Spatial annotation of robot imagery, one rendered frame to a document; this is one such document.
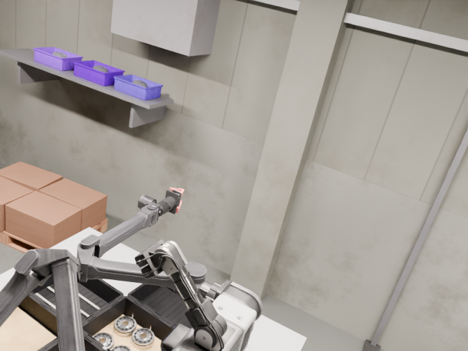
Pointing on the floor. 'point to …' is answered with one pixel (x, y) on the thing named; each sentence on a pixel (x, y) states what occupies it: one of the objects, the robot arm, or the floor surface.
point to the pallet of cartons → (45, 207)
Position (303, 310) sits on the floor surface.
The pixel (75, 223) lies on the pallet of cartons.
